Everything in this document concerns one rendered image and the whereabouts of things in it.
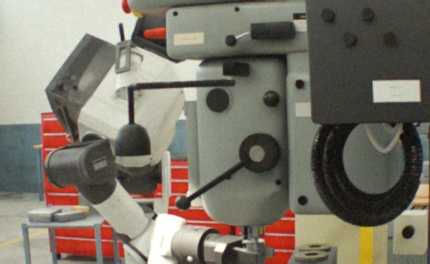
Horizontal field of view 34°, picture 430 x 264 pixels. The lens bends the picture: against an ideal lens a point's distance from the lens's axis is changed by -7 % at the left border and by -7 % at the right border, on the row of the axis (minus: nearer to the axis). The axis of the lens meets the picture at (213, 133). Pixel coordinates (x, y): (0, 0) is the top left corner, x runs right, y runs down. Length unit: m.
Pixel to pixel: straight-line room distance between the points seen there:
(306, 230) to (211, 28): 1.99
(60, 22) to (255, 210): 10.99
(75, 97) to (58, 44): 10.46
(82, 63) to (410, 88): 1.04
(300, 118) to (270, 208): 0.19
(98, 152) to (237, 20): 0.55
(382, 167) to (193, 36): 0.42
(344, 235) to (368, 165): 1.94
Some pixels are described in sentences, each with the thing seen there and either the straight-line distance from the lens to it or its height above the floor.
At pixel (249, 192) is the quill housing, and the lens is 1.36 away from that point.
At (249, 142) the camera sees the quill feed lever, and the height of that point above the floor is 1.47.
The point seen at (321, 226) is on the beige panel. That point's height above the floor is 0.97.
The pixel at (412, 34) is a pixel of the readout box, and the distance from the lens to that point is 1.02.
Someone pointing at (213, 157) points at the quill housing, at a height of 1.45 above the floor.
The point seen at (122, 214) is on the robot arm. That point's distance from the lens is 1.80.
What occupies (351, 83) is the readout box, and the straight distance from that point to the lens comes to 1.03.
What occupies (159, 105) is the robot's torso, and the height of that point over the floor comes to 1.54.
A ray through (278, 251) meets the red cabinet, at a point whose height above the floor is 0.24.
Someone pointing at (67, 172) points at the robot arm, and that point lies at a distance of 1.73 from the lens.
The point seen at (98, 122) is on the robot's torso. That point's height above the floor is 1.51.
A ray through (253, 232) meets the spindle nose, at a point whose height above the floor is 1.29.
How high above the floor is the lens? 1.56
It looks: 3 degrees down
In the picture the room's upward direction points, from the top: 2 degrees counter-clockwise
